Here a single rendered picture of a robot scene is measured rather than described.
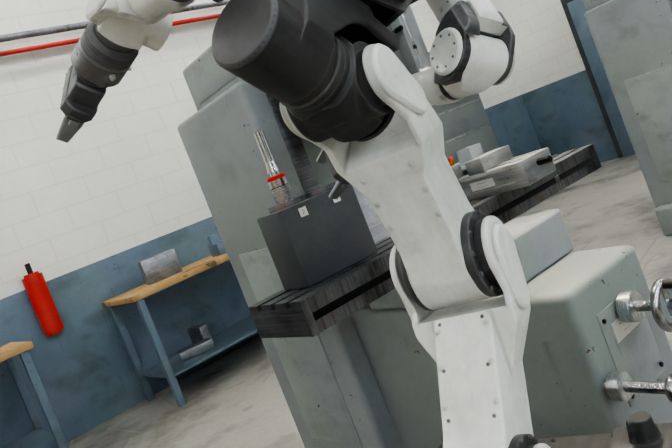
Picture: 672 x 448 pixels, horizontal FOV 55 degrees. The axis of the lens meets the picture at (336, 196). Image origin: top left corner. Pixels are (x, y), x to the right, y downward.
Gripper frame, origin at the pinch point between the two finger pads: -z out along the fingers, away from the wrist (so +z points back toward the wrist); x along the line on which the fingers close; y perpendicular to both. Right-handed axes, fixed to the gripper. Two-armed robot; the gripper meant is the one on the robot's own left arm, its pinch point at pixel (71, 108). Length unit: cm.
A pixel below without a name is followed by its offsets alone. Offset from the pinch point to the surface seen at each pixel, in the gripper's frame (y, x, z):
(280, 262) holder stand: -57, -5, -19
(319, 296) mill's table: -58, -20, -7
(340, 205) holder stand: -65, 5, -4
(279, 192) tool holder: -51, 7, -9
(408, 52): -74, 40, 23
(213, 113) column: -55, 66, -42
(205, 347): -214, 148, -330
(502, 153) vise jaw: -115, 29, 16
